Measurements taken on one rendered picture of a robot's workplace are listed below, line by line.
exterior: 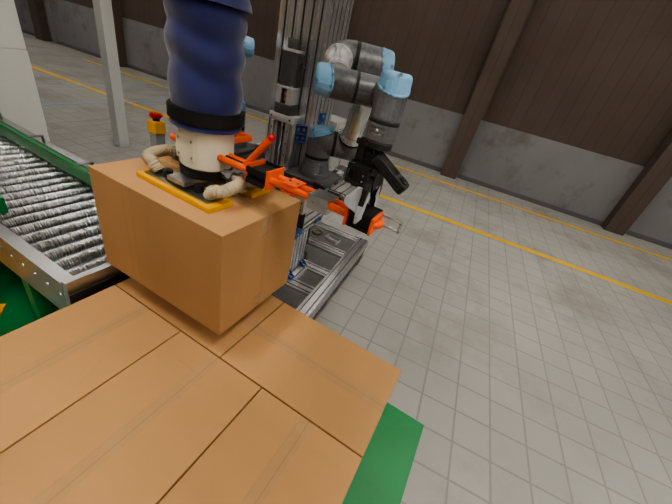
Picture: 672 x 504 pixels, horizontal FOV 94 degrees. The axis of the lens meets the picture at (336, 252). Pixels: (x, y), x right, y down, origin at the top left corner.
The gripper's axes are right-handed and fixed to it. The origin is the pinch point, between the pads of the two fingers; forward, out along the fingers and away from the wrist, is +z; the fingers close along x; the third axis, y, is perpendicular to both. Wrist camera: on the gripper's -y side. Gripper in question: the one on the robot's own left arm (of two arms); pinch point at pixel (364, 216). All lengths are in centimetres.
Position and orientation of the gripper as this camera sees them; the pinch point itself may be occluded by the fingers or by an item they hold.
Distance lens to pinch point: 88.5
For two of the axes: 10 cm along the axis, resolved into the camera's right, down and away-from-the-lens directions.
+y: -8.5, -4.1, 3.1
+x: -4.7, 3.7, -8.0
